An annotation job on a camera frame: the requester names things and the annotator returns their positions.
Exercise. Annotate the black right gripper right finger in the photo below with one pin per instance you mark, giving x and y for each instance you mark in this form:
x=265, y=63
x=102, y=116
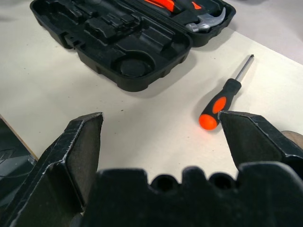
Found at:
x=255, y=139

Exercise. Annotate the brown round object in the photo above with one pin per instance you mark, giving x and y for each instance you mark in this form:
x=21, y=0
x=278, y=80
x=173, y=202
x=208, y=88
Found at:
x=294, y=138

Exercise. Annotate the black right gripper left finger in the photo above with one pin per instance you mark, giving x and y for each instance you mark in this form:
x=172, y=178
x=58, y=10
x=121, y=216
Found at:
x=59, y=156

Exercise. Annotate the beige table mat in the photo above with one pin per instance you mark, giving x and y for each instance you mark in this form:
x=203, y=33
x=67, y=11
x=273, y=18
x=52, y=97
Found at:
x=142, y=132

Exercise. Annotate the dark glossy object beside table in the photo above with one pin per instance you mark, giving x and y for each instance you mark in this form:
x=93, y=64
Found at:
x=14, y=151

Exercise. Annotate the silver claw hammer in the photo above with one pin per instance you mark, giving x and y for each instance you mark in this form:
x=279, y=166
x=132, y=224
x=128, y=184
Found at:
x=208, y=22

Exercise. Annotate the black plastic case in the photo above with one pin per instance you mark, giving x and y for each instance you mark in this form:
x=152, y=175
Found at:
x=132, y=42

